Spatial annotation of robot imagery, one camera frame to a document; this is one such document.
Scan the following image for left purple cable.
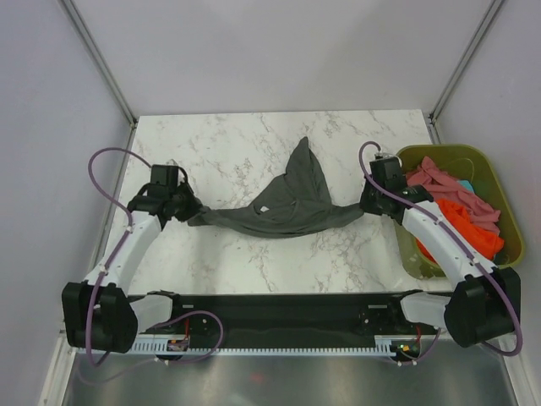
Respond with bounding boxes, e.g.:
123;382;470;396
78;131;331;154
79;146;225;384

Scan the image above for olive green plastic bin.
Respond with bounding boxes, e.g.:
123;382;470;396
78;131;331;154
397;144;524;267

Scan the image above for left aluminium frame post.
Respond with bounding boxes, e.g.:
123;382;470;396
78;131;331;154
57;0;139;127

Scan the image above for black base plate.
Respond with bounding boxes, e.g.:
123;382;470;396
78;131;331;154
150;293;436;348

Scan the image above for orange t shirt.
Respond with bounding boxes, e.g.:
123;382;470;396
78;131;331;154
436;199;504;260

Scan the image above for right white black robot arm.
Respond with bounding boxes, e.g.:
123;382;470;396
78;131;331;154
360;153;523;357

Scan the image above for pink t shirt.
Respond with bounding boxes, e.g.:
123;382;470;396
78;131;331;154
406;156;500;231

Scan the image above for dark grey t shirt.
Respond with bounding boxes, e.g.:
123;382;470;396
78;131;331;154
188;137;363;239

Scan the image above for white slotted cable duct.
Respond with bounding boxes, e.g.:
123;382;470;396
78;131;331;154
126;333;424;359

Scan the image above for teal cloth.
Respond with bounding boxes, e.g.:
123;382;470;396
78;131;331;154
457;179;475;193

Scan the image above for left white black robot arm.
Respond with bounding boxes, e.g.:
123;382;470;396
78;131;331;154
62;165;202;354

